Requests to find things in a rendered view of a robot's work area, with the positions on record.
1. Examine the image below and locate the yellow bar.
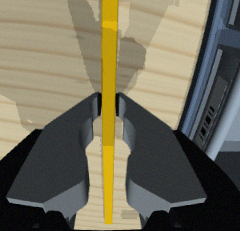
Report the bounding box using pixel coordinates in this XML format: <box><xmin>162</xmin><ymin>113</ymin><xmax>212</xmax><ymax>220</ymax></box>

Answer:
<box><xmin>101</xmin><ymin>0</ymin><xmax>118</xmax><ymax>224</ymax></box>

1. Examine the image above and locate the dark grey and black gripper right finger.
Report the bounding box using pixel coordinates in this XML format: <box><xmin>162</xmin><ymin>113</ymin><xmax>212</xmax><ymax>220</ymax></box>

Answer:
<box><xmin>115</xmin><ymin>92</ymin><xmax>240</xmax><ymax>231</ymax></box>

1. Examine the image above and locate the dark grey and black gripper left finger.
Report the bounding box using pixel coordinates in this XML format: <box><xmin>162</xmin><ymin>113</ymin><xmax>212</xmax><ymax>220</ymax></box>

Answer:
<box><xmin>0</xmin><ymin>92</ymin><xmax>102</xmax><ymax>231</ymax></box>

